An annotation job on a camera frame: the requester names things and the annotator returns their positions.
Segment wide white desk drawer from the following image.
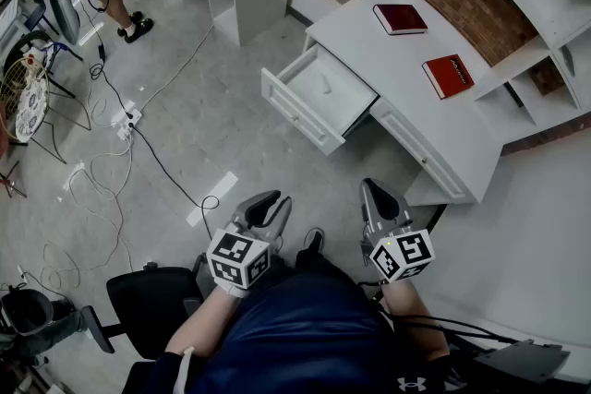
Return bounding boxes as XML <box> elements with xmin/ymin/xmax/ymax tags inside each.
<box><xmin>370</xmin><ymin>99</ymin><xmax>477</xmax><ymax>203</ymax></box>

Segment bright red book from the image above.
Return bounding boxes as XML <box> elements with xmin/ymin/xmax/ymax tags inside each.
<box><xmin>421</xmin><ymin>54</ymin><xmax>476</xmax><ymax>101</ymax></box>

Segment black floor cable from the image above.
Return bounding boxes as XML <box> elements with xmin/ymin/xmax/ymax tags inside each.
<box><xmin>90</xmin><ymin>62</ymin><xmax>221</xmax><ymax>241</ymax></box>

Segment person's dark trousers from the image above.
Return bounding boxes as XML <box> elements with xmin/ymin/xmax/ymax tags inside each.
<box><xmin>270</xmin><ymin>246</ymin><xmax>356</xmax><ymax>281</ymax></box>

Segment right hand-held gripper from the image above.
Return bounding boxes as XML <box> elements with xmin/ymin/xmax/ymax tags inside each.
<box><xmin>359</xmin><ymin>177</ymin><xmax>436</xmax><ymax>285</ymax></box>

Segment person's navy shirt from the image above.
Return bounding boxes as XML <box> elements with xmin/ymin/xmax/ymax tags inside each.
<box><xmin>151</xmin><ymin>260</ymin><xmax>463</xmax><ymax>394</ymax></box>

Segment straight white floor cable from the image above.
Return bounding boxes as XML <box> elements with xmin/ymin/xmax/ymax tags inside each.
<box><xmin>137</xmin><ymin>25</ymin><xmax>216</xmax><ymax>113</ymax></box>

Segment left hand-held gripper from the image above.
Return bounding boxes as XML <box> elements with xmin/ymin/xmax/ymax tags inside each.
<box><xmin>206</xmin><ymin>190</ymin><xmax>293</xmax><ymax>291</ymax></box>

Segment person's black shoe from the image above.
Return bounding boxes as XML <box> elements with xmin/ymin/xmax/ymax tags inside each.
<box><xmin>303</xmin><ymin>228</ymin><xmax>326</xmax><ymax>256</ymax></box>

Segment looped white floor cable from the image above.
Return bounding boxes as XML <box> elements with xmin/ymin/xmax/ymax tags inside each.
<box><xmin>40</xmin><ymin>137</ymin><xmax>136</xmax><ymax>290</ymax></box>

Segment grey metal box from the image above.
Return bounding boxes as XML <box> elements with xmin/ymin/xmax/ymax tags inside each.
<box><xmin>475</xmin><ymin>339</ymin><xmax>572</xmax><ymax>385</ymax></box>

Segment black office chair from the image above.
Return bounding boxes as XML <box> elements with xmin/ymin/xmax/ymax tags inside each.
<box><xmin>80</xmin><ymin>265</ymin><xmax>204</xmax><ymax>361</ymax></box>

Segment dark red book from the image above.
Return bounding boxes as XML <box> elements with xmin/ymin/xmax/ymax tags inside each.
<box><xmin>372</xmin><ymin>3</ymin><xmax>429</xmax><ymax>37</ymax></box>

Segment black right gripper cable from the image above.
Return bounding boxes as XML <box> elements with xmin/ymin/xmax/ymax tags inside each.
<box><xmin>359</xmin><ymin>281</ymin><xmax>521</xmax><ymax>348</ymax></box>

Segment white wrist band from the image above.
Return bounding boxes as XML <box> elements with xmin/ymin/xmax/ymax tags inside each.
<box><xmin>214</xmin><ymin>276</ymin><xmax>253</xmax><ymax>300</ymax></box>

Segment white power strip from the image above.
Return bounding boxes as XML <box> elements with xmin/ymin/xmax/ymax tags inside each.
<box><xmin>115</xmin><ymin>103</ymin><xmax>143</xmax><ymax>140</ymax></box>

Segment person's left forearm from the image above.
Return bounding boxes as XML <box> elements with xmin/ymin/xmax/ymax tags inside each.
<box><xmin>163</xmin><ymin>285</ymin><xmax>250</xmax><ymax>359</ymax></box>

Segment person's right forearm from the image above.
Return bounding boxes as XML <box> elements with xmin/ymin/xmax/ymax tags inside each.
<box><xmin>380</xmin><ymin>279</ymin><xmax>452</xmax><ymax>361</ymax></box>

